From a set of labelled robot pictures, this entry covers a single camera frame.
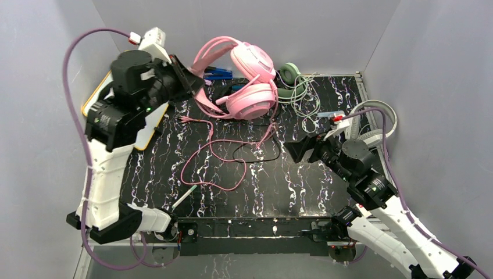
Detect white green marker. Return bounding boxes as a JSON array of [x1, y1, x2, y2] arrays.
[[171, 184, 198, 211]]

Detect light blue marker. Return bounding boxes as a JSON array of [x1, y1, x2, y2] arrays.
[[316, 110, 345, 118]]

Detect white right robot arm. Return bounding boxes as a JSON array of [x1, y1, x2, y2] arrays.
[[284, 115, 477, 278]]

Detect green headphones with cable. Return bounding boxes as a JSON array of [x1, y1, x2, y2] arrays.
[[277, 62, 321, 133]]

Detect white headphones with cable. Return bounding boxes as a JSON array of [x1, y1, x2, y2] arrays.
[[344, 99, 398, 149]]

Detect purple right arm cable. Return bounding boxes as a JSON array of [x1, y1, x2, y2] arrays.
[[333, 107, 493, 279]]

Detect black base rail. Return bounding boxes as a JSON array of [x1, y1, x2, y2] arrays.
[[83, 215, 424, 259]]

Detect yellow framed whiteboard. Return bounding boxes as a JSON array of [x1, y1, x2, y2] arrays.
[[81, 71, 169, 151]]

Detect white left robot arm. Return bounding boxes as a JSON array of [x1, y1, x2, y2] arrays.
[[66, 27, 204, 244]]

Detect black blue headphones with cable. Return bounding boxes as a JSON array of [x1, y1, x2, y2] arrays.
[[213, 83, 283, 164]]

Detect blue black marker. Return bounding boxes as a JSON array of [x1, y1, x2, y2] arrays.
[[204, 66, 233, 81]]

